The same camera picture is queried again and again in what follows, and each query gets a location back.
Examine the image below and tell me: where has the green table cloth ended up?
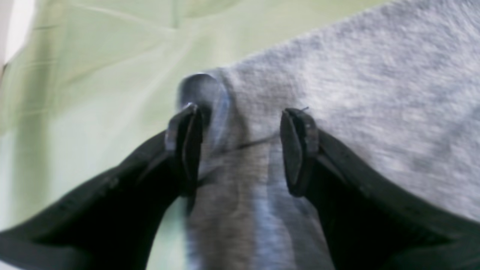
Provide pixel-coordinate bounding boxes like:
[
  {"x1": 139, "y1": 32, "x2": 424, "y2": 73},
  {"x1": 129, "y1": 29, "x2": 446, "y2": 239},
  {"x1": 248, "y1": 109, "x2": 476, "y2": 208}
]
[{"x1": 1, "y1": 0, "x2": 389, "y2": 270}]

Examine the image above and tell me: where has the grey heathered T-shirt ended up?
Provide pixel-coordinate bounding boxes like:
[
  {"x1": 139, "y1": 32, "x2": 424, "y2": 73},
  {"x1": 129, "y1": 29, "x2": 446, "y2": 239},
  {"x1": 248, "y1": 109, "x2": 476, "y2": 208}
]
[{"x1": 179, "y1": 0, "x2": 480, "y2": 270}]

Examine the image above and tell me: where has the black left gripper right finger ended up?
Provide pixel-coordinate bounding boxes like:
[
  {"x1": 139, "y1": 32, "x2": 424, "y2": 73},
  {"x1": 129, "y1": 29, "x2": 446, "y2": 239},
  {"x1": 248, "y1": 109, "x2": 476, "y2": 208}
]
[{"x1": 280, "y1": 108, "x2": 480, "y2": 270}]

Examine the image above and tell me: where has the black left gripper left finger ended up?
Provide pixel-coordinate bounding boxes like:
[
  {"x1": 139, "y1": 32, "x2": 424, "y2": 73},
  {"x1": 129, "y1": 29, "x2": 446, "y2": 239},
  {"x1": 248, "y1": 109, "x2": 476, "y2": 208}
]
[{"x1": 1, "y1": 103, "x2": 203, "y2": 270}]

